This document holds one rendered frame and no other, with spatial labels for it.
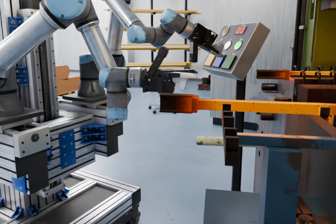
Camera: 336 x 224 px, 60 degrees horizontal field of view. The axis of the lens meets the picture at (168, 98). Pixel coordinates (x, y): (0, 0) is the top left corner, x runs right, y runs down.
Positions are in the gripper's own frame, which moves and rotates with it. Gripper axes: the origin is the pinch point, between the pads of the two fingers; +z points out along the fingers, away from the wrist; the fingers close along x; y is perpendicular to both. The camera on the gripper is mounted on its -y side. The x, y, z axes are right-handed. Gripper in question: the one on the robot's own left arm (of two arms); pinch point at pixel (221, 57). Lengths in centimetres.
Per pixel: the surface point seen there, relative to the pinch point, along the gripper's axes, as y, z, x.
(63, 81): -102, -38, 470
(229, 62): -0.5, 4.5, -2.1
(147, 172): -96, 41, 100
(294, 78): -5, 0, -53
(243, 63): 1.7, 8.7, -7.0
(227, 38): 13.4, 5.2, 14.3
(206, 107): -27, -31, -67
